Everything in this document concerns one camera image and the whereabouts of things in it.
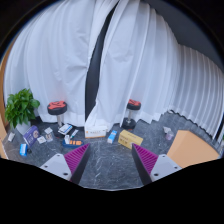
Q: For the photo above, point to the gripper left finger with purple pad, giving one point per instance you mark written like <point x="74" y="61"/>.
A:
<point x="69" y="166"/>

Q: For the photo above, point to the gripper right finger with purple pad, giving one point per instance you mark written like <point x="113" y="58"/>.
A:
<point x="152" y="167"/>

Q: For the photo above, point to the white charger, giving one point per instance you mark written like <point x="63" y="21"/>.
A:
<point x="67" y="139"/>

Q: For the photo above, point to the blue tray with orange item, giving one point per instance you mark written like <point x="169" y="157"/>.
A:
<point x="73" y="143"/>

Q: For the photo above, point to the yellow cardboard box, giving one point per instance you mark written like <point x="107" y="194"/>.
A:
<point x="127" y="138"/>

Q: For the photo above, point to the small clear container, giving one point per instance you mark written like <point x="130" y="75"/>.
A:
<point x="49" y="137"/>

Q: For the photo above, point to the clear plastic cup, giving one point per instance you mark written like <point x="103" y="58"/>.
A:
<point x="169" y="135"/>

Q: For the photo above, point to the white blue flat package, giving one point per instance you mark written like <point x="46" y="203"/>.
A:
<point x="65" y="129"/>

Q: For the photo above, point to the white orange cardboard box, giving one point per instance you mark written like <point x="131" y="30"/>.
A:
<point x="95" y="131"/>

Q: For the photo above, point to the small blue white box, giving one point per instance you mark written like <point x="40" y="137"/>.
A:
<point x="112" y="136"/>

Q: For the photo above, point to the purple box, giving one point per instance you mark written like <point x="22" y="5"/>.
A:
<point x="31" y="135"/>

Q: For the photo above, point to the small blue box left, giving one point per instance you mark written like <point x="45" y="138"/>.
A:
<point x="23" y="149"/>

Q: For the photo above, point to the green potted plant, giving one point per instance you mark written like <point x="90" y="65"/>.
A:
<point x="19" y="110"/>

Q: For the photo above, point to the white curtain right panel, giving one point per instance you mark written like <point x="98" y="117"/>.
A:
<point x="141" y="60"/>

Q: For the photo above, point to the white curtain panel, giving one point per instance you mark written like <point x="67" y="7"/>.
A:
<point x="52" y="54"/>
<point x="141" y="60"/>

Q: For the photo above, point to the white curtain left panel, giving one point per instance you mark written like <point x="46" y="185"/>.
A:
<point x="52" y="54"/>

